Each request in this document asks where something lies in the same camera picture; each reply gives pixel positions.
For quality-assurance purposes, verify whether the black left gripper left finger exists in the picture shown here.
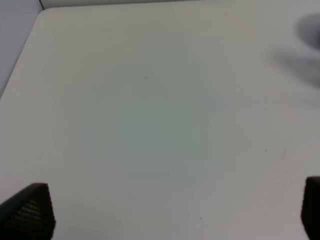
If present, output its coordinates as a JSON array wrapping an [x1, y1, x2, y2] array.
[[0, 183, 56, 240]]

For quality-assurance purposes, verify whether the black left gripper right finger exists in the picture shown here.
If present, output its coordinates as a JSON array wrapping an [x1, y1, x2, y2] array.
[[300, 176, 320, 240]]

